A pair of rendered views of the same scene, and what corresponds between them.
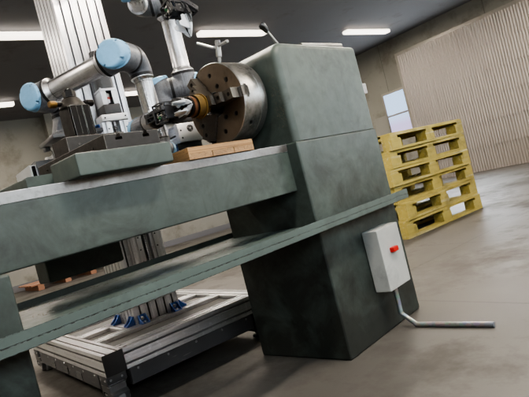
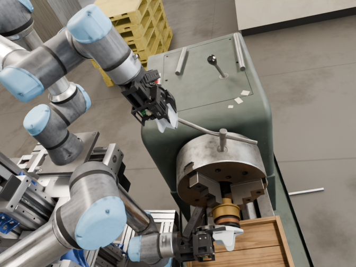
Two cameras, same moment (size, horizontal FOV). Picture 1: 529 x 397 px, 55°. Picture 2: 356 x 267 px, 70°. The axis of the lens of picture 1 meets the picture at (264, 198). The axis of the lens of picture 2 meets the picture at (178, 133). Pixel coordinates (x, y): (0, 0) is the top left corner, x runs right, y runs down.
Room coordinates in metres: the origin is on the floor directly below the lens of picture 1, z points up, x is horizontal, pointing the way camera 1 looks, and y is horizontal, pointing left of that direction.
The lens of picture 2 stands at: (1.58, 0.37, 1.87)
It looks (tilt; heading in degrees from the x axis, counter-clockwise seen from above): 44 degrees down; 332
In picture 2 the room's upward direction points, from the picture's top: 23 degrees counter-clockwise
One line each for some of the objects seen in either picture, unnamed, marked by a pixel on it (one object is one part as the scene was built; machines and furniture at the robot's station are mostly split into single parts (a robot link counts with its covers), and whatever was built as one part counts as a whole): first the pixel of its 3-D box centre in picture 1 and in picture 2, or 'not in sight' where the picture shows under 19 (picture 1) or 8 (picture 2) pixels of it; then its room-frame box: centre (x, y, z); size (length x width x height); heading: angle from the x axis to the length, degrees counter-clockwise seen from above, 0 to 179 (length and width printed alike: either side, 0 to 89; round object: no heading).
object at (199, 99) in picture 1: (196, 106); (225, 215); (1.90, 0.16, 1.08); 0.09 x 0.09 x 0.09; 47
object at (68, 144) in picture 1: (90, 145); not in sight; (1.66, 0.50, 1.00); 0.20 x 0.10 x 0.05; 137
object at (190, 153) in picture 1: (190, 160); (238, 265); (1.84, 0.23, 0.89); 0.36 x 0.30 x 0.04; 47
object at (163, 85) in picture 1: (160, 90); (45, 124); (2.61, 0.38, 1.33); 0.13 x 0.12 x 0.14; 97
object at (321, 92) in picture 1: (286, 105); (205, 109); (2.32, -0.20, 1.06); 0.59 x 0.48 x 0.39; 137
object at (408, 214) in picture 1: (400, 181); (129, 31); (5.01, -1.34, 0.45); 1.28 x 0.88 x 0.91; 128
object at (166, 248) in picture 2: (152, 120); (169, 244); (1.98, 0.35, 1.08); 0.08 x 0.05 x 0.08; 137
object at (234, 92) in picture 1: (226, 96); (249, 189); (1.90, 0.04, 1.08); 0.12 x 0.11 x 0.05; 47
